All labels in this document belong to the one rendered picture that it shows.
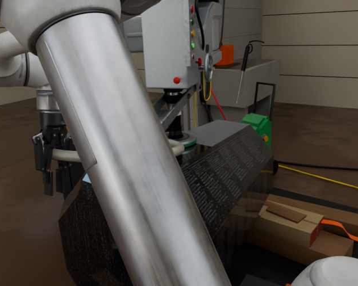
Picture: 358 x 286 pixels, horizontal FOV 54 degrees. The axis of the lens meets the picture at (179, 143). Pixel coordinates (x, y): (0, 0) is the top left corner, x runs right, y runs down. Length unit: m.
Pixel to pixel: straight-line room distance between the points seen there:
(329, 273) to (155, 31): 1.36
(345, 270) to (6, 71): 0.81
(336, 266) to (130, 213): 0.30
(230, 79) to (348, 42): 2.44
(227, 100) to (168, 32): 2.90
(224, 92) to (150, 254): 4.16
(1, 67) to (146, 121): 0.61
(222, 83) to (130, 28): 2.35
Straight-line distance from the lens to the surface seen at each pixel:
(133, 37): 2.31
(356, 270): 0.54
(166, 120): 1.52
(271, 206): 2.42
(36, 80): 1.01
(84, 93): 0.38
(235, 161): 1.84
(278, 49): 6.51
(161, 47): 1.67
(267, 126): 3.29
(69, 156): 1.01
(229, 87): 4.43
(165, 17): 1.66
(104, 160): 0.37
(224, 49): 4.79
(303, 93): 6.49
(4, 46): 0.87
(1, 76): 0.95
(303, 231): 2.23
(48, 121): 1.03
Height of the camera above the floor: 1.41
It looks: 19 degrees down
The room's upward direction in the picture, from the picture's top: 3 degrees counter-clockwise
